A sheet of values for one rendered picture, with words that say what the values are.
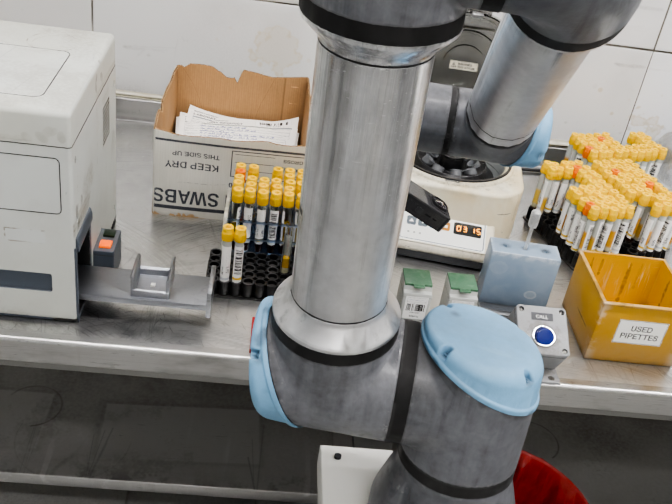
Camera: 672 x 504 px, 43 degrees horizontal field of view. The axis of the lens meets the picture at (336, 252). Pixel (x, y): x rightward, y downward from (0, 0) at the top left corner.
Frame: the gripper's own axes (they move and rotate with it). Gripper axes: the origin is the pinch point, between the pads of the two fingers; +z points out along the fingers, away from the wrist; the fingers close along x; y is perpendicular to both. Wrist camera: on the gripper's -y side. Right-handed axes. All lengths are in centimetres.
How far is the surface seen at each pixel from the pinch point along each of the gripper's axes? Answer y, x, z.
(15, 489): 65, -37, 94
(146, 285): 29.4, 3.9, 2.1
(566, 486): -46, -13, 50
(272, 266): 13.1, -6.3, 3.6
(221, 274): 20.0, -1.2, 2.5
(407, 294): -6.0, 1.0, 0.7
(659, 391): -41.3, 9.4, 6.1
